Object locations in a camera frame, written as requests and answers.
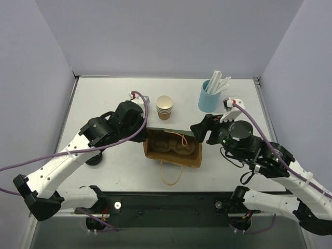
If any brown pulp cup carrier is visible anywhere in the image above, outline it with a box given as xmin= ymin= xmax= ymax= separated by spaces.
xmin=150 ymin=139 xmax=197 ymax=155

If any green and brown paper bag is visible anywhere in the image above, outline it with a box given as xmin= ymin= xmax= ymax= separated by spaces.
xmin=144 ymin=126 xmax=203 ymax=186

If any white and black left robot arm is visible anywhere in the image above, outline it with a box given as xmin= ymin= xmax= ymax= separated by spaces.
xmin=13 ymin=97 xmax=149 ymax=221

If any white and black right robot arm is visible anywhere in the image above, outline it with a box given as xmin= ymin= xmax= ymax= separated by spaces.
xmin=190 ymin=114 xmax=331 ymax=236

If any light blue straw holder cup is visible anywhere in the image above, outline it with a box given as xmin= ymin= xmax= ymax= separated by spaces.
xmin=198 ymin=80 xmax=221 ymax=113

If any stack of brown paper cups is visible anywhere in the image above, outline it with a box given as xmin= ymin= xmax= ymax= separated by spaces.
xmin=156 ymin=95 xmax=173 ymax=120

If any stack of black cup lids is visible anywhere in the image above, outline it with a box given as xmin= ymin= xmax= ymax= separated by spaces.
xmin=85 ymin=153 xmax=103 ymax=166

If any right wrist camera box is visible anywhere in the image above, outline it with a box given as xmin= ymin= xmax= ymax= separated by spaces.
xmin=219 ymin=96 xmax=245 ymax=123

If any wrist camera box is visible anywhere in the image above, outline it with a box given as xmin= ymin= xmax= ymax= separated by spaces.
xmin=129 ymin=92 xmax=150 ymax=105
xmin=219 ymin=96 xmax=245 ymax=123

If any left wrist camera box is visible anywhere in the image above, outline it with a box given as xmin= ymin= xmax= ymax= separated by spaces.
xmin=129 ymin=92 xmax=150 ymax=105

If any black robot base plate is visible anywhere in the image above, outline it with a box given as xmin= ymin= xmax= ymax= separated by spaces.
xmin=91 ymin=192 xmax=249 ymax=230

